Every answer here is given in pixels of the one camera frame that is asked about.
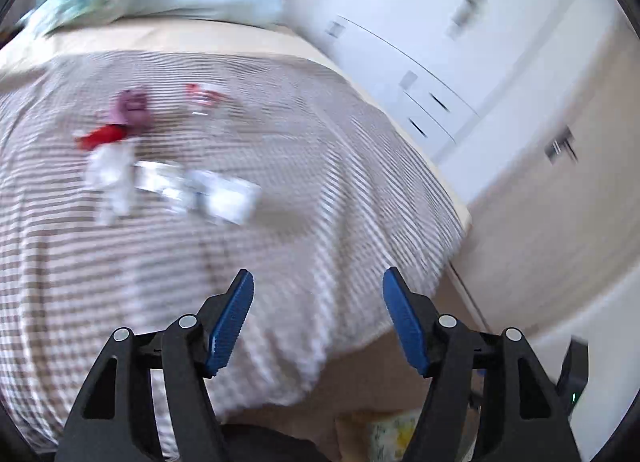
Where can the crumpled clear plastic bag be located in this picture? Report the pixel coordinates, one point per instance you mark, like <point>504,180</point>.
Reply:
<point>208,194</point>

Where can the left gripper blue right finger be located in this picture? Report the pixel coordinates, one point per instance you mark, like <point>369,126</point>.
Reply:
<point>411,334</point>

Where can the checkered bed blanket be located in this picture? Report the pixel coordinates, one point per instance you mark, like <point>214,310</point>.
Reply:
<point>311,304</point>

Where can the purple crumpled cloth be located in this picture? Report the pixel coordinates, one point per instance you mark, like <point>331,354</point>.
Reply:
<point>131,108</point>

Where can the white wardrobe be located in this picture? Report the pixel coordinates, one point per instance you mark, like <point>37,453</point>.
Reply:
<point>435,66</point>

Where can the cream bed sheet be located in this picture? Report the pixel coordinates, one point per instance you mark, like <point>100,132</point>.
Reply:
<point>175,37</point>

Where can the red snack wrapper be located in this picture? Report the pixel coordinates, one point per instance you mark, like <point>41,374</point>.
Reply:
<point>103,135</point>

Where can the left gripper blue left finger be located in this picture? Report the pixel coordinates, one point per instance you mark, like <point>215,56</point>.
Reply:
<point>233,307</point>

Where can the fern print trash bag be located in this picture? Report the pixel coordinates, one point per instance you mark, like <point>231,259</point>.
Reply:
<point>375,435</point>

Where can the beige room door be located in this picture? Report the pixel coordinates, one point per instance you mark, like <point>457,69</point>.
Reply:
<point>562,226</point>

